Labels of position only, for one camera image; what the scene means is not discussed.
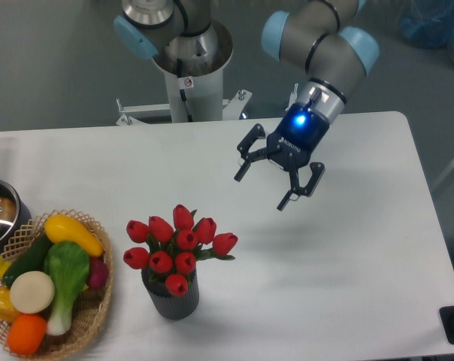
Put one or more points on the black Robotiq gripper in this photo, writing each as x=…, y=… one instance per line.
x=296, y=139

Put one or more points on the red tulip bouquet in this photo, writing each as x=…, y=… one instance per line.
x=169, y=252

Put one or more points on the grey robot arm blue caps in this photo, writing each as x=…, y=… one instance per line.
x=192, y=49

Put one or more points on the dark grey ribbed vase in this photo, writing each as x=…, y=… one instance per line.
x=169, y=306

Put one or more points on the blue plastic bag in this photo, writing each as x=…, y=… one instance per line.
x=428, y=24

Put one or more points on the red radish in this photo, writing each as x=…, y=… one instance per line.
x=98, y=274

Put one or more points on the yellow squash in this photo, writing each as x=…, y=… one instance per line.
x=59, y=228

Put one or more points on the green bok choy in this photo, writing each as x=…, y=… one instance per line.
x=67, y=265

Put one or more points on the woven wicker basket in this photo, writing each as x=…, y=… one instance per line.
x=89, y=311

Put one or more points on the dark green cucumber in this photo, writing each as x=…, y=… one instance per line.
x=31, y=260

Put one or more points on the cream round bun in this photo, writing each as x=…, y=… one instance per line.
x=32, y=292

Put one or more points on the orange fruit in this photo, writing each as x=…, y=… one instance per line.
x=26, y=334

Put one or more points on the yellow bell pepper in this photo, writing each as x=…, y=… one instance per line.
x=8, y=312

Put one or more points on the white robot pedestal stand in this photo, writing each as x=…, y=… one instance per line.
x=190, y=99

